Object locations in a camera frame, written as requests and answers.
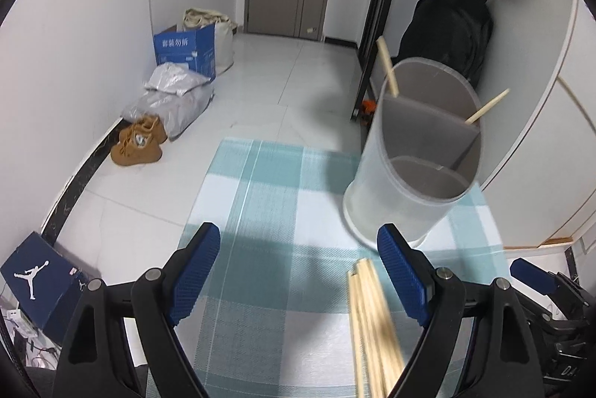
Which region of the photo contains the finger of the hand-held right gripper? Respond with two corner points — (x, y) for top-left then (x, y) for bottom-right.
(509, 257), (588, 320)

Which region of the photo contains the grey plastic parcel bag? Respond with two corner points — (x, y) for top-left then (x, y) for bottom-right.
(122, 85), (216, 142)
(144, 63), (210, 97)

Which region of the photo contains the translucent grey utensil holder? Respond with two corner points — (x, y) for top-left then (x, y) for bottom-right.
(343, 57), (485, 249)

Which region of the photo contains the light wood chopstick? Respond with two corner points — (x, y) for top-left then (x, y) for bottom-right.
(376, 37), (400, 97)
(466, 89), (511, 125)

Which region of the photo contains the navy shoe box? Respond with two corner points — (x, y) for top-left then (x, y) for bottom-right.
(0, 231), (101, 331)

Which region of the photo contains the white cabinet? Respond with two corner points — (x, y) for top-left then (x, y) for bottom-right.
(479, 0), (596, 250)

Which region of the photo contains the white cables and adapter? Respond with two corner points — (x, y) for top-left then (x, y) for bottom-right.
(0, 305), (61, 371)

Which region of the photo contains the black metal stand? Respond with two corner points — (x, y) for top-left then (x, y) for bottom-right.
(350, 0), (415, 121)

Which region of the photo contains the blue cardboard box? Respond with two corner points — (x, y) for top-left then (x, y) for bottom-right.
(153, 23), (217, 82)

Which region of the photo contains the brown suede shoe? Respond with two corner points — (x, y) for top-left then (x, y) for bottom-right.
(110, 132), (163, 168)
(120, 114), (168, 145)

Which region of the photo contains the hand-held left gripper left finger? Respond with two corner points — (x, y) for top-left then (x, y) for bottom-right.
(53, 221), (221, 398)

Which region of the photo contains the beige canvas tote bag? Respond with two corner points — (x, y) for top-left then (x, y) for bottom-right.
(183, 8), (239, 75)

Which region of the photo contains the bundle of wooden chopsticks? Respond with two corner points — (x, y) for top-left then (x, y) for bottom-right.
(347, 259), (407, 398)

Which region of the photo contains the black backpack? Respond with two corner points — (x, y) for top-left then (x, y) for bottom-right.
(398, 0), (494, 89)

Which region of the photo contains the teal checkered mat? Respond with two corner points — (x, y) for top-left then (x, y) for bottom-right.
(146, 138), (510, 398)

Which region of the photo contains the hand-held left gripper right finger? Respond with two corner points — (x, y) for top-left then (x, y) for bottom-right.
(377, 223), (545, 398)

